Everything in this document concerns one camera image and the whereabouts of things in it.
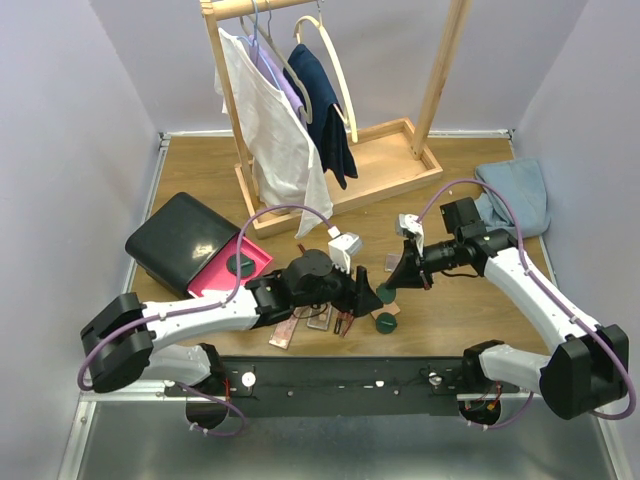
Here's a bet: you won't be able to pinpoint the black organizer box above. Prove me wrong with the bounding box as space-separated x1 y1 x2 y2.
125 192 240 298

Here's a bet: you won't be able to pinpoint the grey hanger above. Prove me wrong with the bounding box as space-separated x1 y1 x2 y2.
239 16 313 127

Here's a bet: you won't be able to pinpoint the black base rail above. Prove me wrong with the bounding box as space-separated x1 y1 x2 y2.
195 356 496 418

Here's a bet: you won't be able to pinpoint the dark red lip liner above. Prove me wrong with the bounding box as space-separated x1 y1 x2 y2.
339 314 355 338

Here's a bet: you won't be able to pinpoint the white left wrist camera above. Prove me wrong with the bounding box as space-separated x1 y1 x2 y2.
328 226 363 274

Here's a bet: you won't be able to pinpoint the pink drawer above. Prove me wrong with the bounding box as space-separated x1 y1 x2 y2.
187 235 273 297

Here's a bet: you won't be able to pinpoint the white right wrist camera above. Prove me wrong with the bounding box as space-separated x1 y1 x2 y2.
395 214 424 257

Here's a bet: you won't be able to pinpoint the light blue towel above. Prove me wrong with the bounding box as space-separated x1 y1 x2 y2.
475 158 550 238

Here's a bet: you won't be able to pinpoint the cream wooden hanger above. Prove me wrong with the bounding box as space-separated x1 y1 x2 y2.
293 14 359 144

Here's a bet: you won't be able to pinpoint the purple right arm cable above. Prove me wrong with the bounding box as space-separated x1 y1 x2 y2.
414 178 632 431

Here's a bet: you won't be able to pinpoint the brown eyeshadow palette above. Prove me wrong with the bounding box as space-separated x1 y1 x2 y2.
306 304 333 331

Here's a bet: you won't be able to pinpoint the blue hanger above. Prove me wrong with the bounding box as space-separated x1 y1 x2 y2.
246 1 281 90

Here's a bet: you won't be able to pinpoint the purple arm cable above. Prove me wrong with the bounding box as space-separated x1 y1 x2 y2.
414 178 632 431
76 203 337 392

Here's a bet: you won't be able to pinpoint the lavender shirt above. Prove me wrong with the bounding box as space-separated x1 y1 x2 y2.
239 35 307 127

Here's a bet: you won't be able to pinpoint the white t-shirt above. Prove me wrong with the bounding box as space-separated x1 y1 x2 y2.
219 29 333 238

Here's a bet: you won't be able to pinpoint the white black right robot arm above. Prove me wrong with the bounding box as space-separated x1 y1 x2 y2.
380 198 636 420

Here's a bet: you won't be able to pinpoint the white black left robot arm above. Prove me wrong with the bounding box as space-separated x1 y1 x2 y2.
77 249 383 393

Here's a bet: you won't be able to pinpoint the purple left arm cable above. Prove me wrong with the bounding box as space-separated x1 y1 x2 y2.
76 203 337 392

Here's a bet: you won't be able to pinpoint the long eyeshadow palette purple tones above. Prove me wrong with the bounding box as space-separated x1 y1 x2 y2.
384 254 401 272

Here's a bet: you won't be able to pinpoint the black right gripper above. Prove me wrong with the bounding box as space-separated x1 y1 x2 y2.
385 237 462 290

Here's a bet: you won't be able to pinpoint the rose gold square compact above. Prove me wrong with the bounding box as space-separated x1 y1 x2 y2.
370 302 400 320

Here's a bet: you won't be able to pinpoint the pink palette lower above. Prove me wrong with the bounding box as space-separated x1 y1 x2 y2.
268 317 299 350

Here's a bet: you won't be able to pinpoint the navy blue garment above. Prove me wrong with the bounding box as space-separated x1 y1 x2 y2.
287 44 358 190

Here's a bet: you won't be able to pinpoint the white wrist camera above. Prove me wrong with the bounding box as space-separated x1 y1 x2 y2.
395 214 424 257
328 226 363 274

